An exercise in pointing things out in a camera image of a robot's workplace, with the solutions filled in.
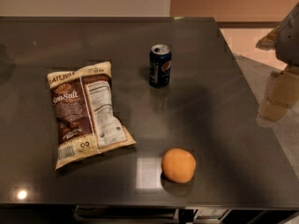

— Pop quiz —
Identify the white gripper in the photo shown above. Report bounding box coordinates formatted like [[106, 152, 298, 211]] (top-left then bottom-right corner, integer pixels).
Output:
[[258, 3, 299, 122]]

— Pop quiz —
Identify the blue pepsi can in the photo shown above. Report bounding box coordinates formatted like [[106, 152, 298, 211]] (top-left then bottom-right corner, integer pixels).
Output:
[[149, 44, 172, 88]]

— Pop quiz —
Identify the orange fruit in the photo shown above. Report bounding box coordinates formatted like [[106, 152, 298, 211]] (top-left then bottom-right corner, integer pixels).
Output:
[[162, 148, 196, 184]]

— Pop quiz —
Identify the brown sea salt chip bag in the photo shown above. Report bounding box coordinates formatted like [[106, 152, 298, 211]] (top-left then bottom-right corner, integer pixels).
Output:
[[48, 62, 135, 169]]

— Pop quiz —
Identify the shelf under table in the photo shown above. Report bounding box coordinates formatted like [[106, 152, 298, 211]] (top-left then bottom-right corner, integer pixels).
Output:
[[75, 206, 230, 224]]

